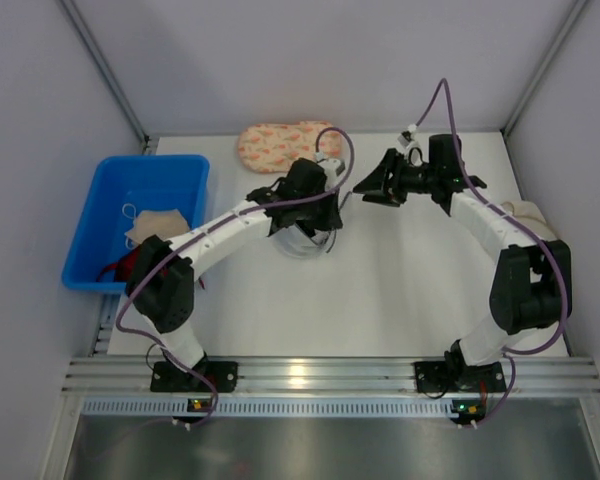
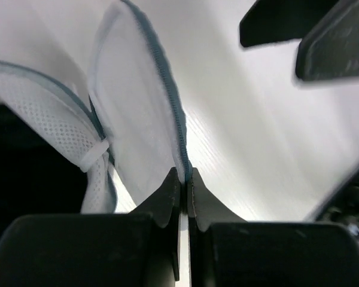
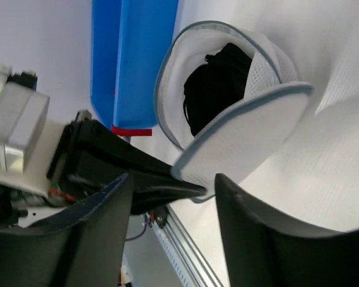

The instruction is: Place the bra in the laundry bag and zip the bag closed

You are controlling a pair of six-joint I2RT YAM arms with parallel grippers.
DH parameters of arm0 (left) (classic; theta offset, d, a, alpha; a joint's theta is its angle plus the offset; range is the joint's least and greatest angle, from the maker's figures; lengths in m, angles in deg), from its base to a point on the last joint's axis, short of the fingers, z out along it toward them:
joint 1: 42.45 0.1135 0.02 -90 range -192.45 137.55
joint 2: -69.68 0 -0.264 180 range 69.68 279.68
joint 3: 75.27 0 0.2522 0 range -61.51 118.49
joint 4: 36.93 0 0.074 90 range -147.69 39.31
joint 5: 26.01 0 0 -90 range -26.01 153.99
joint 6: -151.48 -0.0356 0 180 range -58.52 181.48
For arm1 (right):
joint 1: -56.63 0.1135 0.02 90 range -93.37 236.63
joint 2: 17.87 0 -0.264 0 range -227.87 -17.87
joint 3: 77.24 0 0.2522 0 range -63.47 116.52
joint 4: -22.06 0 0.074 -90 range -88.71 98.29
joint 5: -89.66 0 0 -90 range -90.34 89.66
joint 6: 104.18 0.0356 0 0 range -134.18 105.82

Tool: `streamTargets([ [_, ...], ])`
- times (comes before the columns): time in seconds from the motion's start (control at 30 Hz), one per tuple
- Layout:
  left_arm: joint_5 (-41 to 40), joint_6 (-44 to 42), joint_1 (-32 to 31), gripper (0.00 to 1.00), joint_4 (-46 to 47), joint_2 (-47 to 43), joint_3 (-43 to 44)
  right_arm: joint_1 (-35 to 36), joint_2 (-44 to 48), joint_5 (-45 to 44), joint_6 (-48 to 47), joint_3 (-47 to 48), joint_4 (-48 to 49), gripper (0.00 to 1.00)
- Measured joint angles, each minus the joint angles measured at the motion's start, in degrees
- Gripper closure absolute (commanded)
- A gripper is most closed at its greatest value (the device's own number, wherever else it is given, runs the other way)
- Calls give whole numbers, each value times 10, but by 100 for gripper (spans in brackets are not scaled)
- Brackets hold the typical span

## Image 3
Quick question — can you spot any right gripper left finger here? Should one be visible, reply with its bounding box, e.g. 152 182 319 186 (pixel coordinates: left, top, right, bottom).
0 174 133 286

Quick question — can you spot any black bra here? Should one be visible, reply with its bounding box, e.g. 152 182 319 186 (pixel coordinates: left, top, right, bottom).
183 42 252 136

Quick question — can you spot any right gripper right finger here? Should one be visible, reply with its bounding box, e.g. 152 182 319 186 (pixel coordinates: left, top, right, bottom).
215 173 359 286

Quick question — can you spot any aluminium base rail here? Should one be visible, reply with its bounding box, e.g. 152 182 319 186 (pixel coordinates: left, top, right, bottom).
119 206 231 287

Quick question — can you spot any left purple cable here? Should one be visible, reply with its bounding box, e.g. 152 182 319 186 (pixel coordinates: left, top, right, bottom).
124 219 150 242

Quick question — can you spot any blue plastic bin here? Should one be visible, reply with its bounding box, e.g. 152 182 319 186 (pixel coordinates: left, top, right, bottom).
90 0 178 129

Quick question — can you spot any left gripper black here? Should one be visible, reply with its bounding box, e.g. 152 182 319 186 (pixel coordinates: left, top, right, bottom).
47 110 206 215

